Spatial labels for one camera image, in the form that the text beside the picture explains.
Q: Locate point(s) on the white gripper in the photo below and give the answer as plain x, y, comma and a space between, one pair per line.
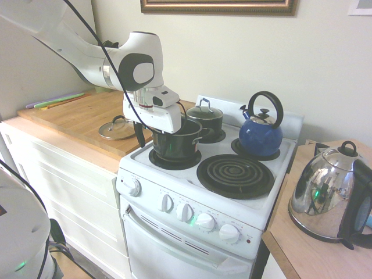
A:
157, 117

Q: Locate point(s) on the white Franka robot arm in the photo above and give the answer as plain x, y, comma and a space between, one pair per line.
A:
87, 58

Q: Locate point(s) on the black pot without lid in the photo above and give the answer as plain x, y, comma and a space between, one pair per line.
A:
177, 145

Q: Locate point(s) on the black pot with lid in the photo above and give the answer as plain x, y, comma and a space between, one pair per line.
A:
213, 125

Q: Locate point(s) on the small coil burner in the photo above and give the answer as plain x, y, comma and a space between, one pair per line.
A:
216, 139
174, 164
239, 151

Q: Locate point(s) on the white stove knob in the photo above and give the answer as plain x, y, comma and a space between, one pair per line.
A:
205, 222
184, 212
166, 203
133, 187
229, 232

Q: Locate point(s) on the light green bowl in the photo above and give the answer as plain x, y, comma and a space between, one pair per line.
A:
101, 89

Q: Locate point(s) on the large wooden cutting board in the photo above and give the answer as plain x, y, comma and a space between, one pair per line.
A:
81, 116

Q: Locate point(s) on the orange knife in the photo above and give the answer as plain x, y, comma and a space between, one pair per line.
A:
72, 100

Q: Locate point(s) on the white base cabinet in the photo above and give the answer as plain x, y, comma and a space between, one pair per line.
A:
72, 189

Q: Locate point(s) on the coloured utensils on counter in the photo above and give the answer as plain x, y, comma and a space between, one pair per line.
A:
58, 98

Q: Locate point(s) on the green knife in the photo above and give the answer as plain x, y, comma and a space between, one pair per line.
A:
55, 102

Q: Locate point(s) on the large coil burner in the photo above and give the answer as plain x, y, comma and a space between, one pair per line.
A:
235, 175

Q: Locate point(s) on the blue enamel whistling kettle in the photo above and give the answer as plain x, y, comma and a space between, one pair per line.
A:
260, 135

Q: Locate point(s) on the white electric stove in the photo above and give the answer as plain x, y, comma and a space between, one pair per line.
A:
174, 255

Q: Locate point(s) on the gold framed picture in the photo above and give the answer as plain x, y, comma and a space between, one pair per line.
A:
218, 8

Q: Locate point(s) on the stainless steel electric kettle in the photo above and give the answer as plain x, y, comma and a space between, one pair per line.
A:
322, 189

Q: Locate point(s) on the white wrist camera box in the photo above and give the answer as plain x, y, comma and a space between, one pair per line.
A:
167, 97

